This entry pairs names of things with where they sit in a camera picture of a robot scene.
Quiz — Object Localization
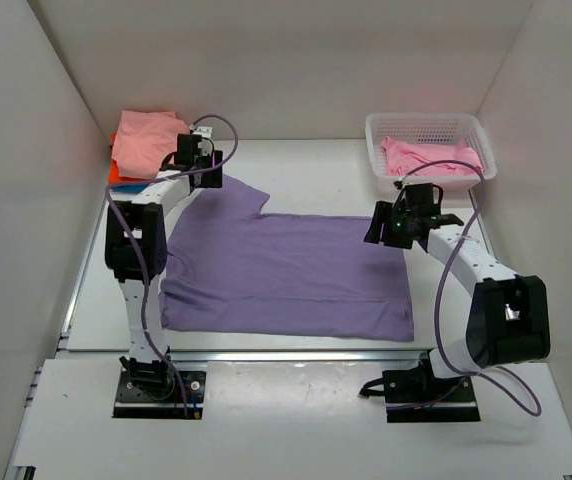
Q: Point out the purple t-shirt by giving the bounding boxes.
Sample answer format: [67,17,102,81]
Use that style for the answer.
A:
[159,177,414,342]

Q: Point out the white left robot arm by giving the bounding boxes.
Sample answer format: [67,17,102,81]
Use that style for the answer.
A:
[104,127,223,402]

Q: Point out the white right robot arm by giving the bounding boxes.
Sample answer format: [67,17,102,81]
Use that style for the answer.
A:
[364,183,551,401]

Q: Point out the blue folded t-shirt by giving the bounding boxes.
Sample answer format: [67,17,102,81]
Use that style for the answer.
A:
[111,184,147,195]

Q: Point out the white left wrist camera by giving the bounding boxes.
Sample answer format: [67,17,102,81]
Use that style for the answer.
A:
[190,125,214,139]

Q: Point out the white plastic basket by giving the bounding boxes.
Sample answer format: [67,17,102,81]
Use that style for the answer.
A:
[365,113,497,190]

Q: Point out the pink t-shirt in basket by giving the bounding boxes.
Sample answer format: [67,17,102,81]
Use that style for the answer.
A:
[381,136,483,177]

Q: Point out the orange folded t-shirt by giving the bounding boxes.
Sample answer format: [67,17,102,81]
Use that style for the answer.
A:
[108,132,138,183]

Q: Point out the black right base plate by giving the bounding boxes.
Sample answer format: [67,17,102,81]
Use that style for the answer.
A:
[358,366,481,424]

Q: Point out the salmon pink folded t-shirt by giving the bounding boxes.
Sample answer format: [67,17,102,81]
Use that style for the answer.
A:
[111,110,190,179]

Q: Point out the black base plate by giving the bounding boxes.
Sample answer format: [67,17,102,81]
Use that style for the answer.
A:
[358,366,481,424]
[112,356,207,420]

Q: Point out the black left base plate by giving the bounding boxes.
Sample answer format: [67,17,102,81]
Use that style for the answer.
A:
[112,356,207,420]

